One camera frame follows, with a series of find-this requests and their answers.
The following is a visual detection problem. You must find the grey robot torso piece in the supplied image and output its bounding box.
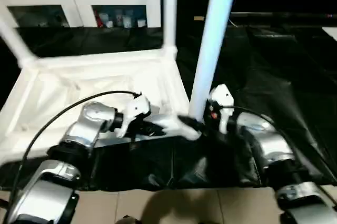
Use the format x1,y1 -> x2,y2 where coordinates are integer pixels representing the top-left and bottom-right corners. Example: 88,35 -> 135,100
118,215 -> 140,224

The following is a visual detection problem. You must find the white plastic table leg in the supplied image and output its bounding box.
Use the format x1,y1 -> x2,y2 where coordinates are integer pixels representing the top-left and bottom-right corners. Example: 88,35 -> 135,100
189,0 -> 242,124
0,18 -> 36,69
162,0 -> 179,56

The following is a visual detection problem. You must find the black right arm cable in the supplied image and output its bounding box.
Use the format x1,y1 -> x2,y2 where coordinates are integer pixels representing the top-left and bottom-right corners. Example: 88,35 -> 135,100
221,105 -> 332,198

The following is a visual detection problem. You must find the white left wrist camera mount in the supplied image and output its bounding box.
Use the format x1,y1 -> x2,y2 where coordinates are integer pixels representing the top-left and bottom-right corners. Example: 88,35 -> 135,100
115,94 -> 152,138

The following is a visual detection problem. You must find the black plastic mat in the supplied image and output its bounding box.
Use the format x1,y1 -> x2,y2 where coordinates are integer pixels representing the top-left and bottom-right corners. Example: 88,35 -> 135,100
0,23 -> 337,192

